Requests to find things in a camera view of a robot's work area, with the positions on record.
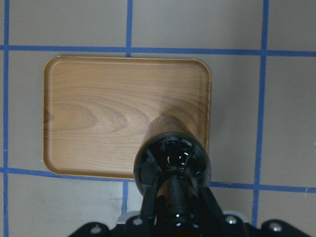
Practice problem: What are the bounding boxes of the dark wine bottle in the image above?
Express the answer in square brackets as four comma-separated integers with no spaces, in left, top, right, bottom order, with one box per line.
[133,116,211,237]

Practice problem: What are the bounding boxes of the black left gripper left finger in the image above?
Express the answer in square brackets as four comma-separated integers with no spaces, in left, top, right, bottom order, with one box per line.
[140,187,157,222]

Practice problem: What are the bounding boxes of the wooden tray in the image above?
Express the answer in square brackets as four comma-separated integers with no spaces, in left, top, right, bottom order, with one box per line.
[43,56,211,179]

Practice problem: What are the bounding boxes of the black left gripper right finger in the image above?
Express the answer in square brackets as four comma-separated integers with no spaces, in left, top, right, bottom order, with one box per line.
[198,187,223,220]

